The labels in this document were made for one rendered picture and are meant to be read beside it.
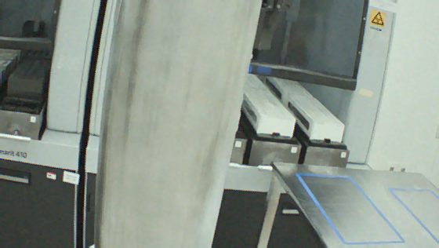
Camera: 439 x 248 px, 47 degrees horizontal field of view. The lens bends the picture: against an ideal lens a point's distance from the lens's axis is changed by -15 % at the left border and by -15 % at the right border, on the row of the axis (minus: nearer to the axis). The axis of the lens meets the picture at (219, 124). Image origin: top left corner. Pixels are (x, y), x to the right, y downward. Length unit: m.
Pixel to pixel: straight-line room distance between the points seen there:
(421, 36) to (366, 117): 1.40
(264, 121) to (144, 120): 1.18
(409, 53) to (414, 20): 0.19
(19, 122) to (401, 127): 2.17
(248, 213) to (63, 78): 0.63
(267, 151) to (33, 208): 0.68
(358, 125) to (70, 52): 0.86
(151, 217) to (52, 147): 1.11
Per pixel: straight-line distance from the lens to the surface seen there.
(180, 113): 0.37
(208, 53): 0.36
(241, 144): 1.52
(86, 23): 1.51
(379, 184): 1.36
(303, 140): 1.62
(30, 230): 1.63
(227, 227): 1.61
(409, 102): 3.08
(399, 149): 3.14
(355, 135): 1.71
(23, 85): 1.55
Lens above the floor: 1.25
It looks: 16 degrees down
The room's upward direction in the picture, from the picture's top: 10 degrees clockwise
